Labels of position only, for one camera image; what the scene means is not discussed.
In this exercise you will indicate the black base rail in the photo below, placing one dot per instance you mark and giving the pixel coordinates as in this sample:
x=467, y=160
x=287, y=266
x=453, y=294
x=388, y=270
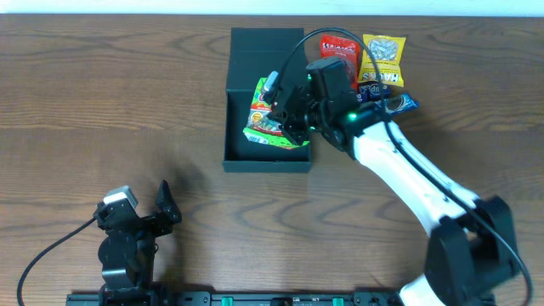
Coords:
x=247, y=299

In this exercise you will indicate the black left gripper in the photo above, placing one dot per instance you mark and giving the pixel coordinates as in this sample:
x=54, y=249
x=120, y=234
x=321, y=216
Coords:
x=142, y=223

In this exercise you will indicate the blue Eclipse mint tin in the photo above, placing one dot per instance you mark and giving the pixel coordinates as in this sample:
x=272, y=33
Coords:
x=372, y=90

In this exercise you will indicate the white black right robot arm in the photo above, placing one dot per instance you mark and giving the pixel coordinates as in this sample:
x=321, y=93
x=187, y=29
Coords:
x=472, y=244

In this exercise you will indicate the dark green open box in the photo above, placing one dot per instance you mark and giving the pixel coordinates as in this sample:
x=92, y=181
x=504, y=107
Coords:
x=254, y=53

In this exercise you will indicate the red Hacks candy bag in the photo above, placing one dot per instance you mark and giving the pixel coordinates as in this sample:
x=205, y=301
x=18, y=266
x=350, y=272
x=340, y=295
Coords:
x=348, y=50

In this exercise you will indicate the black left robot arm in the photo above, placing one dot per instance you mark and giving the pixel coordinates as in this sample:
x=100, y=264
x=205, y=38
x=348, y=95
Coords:
x=128, y=252

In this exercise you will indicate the blue Dairy Milk chocolate bar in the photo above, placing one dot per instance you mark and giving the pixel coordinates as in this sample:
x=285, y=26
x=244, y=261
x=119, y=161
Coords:
x=398, y=104

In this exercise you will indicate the green Haribo gummy bag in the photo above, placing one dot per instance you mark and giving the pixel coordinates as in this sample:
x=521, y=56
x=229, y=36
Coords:
x=259, y=128

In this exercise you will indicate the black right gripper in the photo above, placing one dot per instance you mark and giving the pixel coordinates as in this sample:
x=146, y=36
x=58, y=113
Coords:
x=293, y=114

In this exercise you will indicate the yellow Hacks candy bag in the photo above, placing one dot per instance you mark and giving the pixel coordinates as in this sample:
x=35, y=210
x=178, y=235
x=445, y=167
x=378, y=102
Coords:
x=384, y=59

